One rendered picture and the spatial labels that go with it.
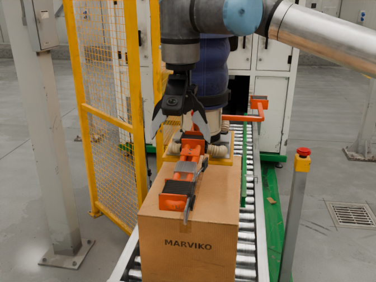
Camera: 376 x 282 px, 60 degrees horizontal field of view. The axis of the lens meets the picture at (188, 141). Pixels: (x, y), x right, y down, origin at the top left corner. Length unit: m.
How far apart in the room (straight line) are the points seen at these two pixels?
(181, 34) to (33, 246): 2.37
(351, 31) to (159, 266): 1.14
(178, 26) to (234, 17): 0.13
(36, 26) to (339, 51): 1.55
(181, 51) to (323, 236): 2.37
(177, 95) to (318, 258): 2.14
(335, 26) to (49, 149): 1.81
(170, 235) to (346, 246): 1.79
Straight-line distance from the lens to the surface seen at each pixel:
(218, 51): 1.27
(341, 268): 2.68
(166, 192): 0.86
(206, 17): 0.70
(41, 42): 1.97
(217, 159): 1.33
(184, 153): 1.08
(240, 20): 0.67
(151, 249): 1.43
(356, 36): 0.76
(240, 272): 1.68
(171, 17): 0.74
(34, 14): 1.95
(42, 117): 2.14
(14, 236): 3.03
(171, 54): 0.75
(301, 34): 0.77
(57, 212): 2.44
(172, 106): 0.71
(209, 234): 1.33
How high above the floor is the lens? 1.73
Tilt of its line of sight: 24 degrees down
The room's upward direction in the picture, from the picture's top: straight up
